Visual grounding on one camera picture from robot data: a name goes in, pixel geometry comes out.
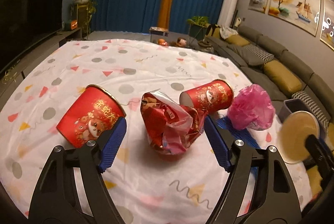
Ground grey and yellow sofa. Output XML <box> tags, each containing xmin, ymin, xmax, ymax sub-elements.
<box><xmin>206</xmin><ymin>24</ymin><xmax>334</xmax><ymax>136</ymax></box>

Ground green potted plant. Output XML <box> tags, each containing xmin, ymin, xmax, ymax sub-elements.
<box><xmin>186</xmin><ymin>16</ymin><xmax>210</xmax><ymax>29</ymax></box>

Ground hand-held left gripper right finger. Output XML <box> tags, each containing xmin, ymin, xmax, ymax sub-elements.
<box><xmin>204</xmin><ymin>116</ymin><xmax>304</xmax><ymax>224</ymax></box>

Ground red snack bag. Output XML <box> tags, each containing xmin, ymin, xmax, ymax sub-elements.
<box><xmin>141</xmin><ymin>91</ymin><xmax>205</xmax><ymax>155</ymax></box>

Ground white tower air conditioner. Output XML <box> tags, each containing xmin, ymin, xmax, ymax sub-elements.
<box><xmin>218</xmin><ymin>0</ymin><xmax>239</xmax><ymax>29</ymax></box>

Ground patterned white tablecloth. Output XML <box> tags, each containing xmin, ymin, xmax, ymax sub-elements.
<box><xmin>0</xmin><ymin>39</ymin><xmax>314</xmax><ymax>224</ymax></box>

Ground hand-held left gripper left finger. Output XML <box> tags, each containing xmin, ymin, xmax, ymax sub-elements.
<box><xmin>29</xmin><ymin>117</ymin><xmax>127</xmax><ymax>224</ymax></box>

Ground pink plastic bag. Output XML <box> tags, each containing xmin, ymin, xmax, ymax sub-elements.
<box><xmin>226</xmin><ymin>84</ymin><xmax>276</xmax><ymax>131</ymax></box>

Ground white clothes pile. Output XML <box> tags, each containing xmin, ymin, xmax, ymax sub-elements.
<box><xmin>219</xmin><ymin>26</ymin><xmax>239</xmax><ymax>38</ymax></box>

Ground dark television cabinet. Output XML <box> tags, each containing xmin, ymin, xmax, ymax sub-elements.
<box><xmin>0</xmin><ymin>27</ymin><xmax>84</xmax><ymax>99</ymax></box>

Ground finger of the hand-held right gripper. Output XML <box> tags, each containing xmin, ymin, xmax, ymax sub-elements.
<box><xmin>305</xmin><ymin>133</ymin><xmax>334</xmax><ymax>188</ymax></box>

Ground grey framed painting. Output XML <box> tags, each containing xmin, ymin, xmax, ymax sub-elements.
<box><xmin>320</xmin><ymin>0</ymin><xmax>334</xmax><ymax>51</ymax></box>

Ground dark grey plastic bin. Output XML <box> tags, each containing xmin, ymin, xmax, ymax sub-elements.
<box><xmin>283</xmin><ymin>99</ymin><xmax>328</xmax><ymax>141</ymax></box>

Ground black television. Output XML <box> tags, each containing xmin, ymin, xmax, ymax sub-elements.
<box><xmin>0</xmin><ymin>0</ymin><xmax>66</xmax><ymax>70</ymax></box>

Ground houndstooth cushion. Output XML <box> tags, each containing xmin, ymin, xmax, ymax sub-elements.
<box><xmin>244</xmin><ymin>44</ymin><xmax>274</xmax><ymax>63</ymax></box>
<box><xmin>291</xmin><ymin>90</ymin><xmax>332</xmax><ymax>123</ymax></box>

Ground small yellow cushion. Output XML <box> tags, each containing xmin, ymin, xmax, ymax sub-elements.
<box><xmin>226</xmin><ymin>35</ymin><xmax>250</xmax><ymax>47</ymax></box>

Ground tree and sailboat painting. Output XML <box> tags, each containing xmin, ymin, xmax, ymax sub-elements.
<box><xmin>267</xmin><ymin>0</ymin><xmax>321</xmax><ymax>37</ymax></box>

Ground large yellow cushion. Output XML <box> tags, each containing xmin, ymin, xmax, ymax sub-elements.
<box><xmin>263</xmin><ymin>59</ymin><xmax>303</xmax><ymax>95</ymax></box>

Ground trailing plant in white bowl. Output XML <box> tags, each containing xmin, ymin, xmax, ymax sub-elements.
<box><xmin>70</xmin><ymin>0</ymin><xmax>98</xmax><ymax>31</ymax></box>

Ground tall plant stand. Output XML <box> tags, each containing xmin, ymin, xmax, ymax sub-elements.
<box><xmin>76</xmin><ymin>3</ymin><xmax>90</xmax><ymax>31</ymax></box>

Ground black clothing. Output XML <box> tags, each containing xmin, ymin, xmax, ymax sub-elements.
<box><xmin>207</xmin><ymin>24</ymin><xmax>222</xmax><ymax>37</ymax></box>

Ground blue foam net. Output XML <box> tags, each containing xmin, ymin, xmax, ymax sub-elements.
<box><xmin>216</xmin><ymin>114</ymin><xmax>261</xmax><ymax>149</ymax></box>

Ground colourful flat box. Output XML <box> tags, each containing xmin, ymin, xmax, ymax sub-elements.
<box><xmin>149</xmin><ymin>27</ymin><xmax>170</xmax><ymax>37</ymax></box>

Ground red paper cup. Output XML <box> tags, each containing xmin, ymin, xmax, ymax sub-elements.
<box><xmin>179</xmin><ymin>79</ymin><xmax>233</xmax><ymax>112</ymax></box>
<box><xmin>56</xmin><ymin>85</ymin><xmax>126</xmax><ymax>148</ymax></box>

